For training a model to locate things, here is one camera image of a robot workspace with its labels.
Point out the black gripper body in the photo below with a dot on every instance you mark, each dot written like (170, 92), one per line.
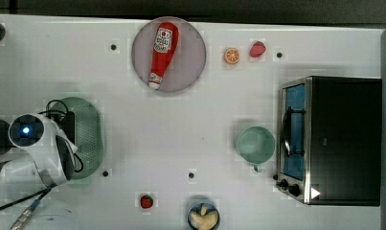
(66, 121)

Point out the green plastic strainer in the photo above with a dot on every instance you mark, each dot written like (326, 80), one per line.
(88, 137)

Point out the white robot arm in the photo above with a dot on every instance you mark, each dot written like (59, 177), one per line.
(27, 181)

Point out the small red strawberry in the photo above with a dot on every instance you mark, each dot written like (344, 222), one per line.
(146, 201)

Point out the grey round plate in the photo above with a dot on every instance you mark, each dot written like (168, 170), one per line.
(187, 63)

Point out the red ketchup bottle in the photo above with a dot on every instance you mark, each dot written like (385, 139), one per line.
(164, 47)

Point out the blue bowl with chips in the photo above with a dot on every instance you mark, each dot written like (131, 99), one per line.
(203, 216)

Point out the orange slice toy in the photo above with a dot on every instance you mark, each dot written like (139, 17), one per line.
(231, 56)

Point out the green mug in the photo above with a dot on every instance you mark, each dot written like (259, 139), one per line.
(256, 145)

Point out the large red strawberry toy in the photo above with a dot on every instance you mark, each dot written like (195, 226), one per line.
(257, 50)

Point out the black toaster oven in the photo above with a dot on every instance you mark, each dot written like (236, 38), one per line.
(329, 141)

